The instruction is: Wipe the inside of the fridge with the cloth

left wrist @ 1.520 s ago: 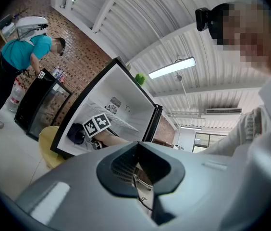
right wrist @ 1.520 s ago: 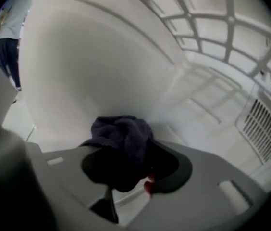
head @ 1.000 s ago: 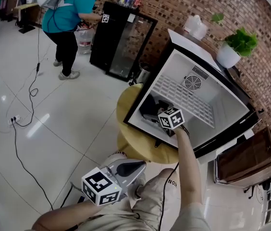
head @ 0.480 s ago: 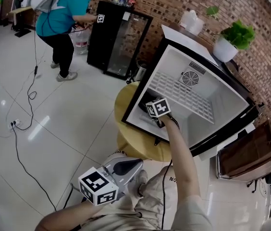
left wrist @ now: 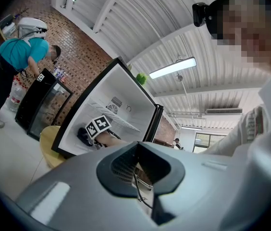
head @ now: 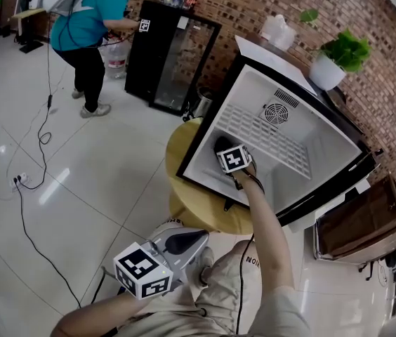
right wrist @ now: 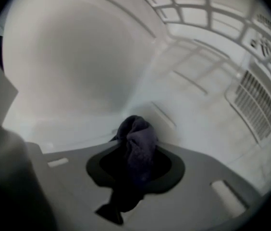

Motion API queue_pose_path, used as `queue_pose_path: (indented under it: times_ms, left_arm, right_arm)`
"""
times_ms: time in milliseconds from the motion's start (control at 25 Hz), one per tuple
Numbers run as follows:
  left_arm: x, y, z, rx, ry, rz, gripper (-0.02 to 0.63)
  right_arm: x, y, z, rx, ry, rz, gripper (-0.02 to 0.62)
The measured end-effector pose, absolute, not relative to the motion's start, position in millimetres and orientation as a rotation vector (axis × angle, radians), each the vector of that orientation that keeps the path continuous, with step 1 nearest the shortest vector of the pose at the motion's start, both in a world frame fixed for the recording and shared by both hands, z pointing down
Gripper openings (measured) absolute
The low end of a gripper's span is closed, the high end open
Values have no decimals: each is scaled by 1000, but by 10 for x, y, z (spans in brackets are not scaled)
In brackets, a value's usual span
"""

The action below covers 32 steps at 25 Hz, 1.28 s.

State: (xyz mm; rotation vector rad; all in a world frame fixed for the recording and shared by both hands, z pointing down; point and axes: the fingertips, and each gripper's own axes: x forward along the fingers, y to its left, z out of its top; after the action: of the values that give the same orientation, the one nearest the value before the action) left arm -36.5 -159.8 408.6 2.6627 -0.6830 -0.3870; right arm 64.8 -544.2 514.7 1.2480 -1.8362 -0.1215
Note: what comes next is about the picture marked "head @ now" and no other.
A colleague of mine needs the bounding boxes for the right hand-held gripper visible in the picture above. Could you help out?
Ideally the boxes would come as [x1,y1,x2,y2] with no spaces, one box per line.
[216,144,253,174]

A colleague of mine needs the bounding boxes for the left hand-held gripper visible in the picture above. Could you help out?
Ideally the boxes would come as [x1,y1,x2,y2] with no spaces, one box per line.
[112,227,211,300]

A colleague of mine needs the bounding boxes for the black mini fridge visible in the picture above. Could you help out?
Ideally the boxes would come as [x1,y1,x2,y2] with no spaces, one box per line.
[176,35,385,233]

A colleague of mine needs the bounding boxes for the person's right forearm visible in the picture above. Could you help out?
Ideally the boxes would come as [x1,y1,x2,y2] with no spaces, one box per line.
[232,165,296,291]

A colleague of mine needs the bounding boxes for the person's left forearm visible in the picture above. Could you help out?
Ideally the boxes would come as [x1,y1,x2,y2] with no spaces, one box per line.
[50,291,153,337]

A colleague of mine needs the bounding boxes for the person's grey shoe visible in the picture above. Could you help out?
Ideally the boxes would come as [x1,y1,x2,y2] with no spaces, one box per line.
[199,246,216,287]

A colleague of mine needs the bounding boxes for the round yellow wooden table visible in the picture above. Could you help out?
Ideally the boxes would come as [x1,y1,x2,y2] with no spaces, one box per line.
[165,117,255,235]

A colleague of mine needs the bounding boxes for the round white fan grille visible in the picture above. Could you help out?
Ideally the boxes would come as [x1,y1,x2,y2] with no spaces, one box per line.
[259,98,293,126]

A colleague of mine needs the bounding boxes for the person's beige trousers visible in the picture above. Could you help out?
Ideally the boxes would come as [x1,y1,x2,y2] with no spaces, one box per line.
[113,218,264,337]

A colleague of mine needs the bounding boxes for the stainless steel kettle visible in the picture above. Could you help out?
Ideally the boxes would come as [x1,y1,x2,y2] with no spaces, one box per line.
[192,86,216,119]

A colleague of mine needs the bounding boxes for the white paper sheet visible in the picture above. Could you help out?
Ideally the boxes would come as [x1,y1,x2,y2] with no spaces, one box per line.
[235,35,317,96]

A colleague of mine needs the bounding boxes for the person's beige shirt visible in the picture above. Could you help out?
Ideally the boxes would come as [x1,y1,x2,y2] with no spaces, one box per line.
[246,286,311,337]

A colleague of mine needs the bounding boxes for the green plant in white pot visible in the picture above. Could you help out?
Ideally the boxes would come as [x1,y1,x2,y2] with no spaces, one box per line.
[299,8,373,91]

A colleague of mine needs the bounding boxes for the translucent plastic jug red label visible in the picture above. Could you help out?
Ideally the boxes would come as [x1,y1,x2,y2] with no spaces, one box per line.
[259,14,297,51]

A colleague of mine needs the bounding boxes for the black glass-door cooler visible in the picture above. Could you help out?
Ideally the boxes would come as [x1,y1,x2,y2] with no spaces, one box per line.
[124,0,223,117]

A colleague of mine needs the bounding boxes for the brown wood-grain metal cabinet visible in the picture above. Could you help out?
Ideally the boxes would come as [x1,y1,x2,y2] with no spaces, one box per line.
[313,173,396,265]

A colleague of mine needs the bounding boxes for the cluster of large water jugs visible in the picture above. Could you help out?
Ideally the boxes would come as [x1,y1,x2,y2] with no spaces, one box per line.
[105,39,131,80]

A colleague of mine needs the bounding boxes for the white power strip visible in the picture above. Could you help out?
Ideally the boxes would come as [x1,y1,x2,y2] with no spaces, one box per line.
[10,172,30,188]

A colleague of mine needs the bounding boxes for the black office chair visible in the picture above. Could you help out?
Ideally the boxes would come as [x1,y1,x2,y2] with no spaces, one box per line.
[357,247,396,282]

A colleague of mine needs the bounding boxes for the white wire shelf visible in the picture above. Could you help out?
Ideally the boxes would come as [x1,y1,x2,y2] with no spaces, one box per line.
[215,103,313,180]

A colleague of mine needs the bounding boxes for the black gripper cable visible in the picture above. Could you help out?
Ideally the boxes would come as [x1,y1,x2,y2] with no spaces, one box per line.
[91,267,121,305]
[235,173,265,335]

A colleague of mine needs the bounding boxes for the black power cable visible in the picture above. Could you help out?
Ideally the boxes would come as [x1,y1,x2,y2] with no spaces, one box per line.
[14,187,82,308]
[15,40,54,192]

